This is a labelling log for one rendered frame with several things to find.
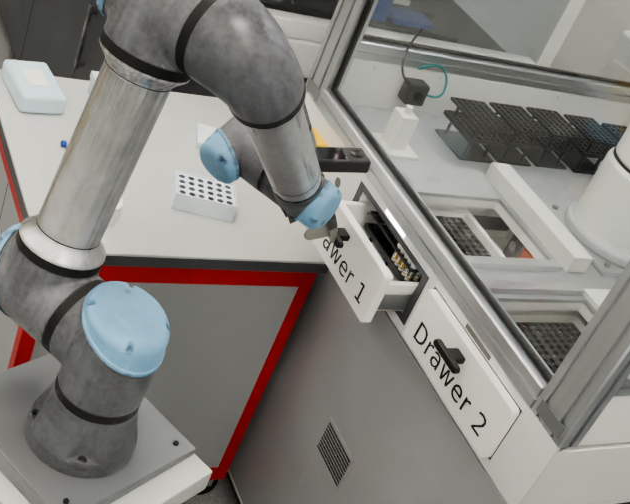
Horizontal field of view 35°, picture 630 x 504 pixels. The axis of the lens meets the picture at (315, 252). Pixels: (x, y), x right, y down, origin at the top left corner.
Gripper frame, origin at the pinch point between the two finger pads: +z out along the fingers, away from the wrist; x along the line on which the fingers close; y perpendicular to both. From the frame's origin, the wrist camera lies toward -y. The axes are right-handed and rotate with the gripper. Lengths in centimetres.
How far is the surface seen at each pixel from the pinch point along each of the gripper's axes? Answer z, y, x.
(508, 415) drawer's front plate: 6.4, -9.3, 45.8
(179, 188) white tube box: 0.0, 21.1, -26.8
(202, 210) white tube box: 4.4, 18.8, -23.2
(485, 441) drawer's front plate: 12.1, -5.3, 44.8
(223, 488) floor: 83, 41, -15
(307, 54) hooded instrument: 22, -23, -80
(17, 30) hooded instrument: 60, 47, -215
